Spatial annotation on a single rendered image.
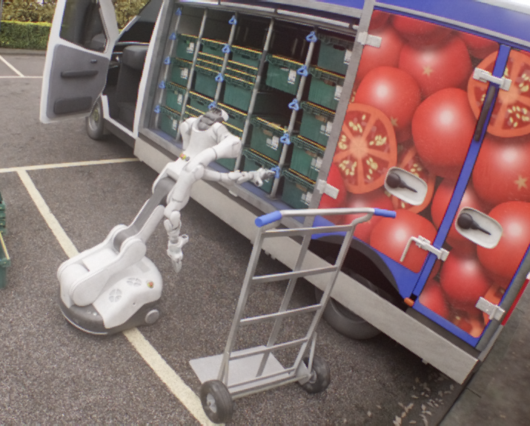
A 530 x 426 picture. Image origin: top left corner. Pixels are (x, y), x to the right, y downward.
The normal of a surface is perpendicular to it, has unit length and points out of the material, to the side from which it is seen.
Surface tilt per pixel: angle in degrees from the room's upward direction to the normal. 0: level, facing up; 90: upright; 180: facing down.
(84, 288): 91
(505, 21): 90
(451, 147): 90
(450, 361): 90
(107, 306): 38
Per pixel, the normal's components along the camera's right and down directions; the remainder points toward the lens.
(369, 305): -0.71, 0.11
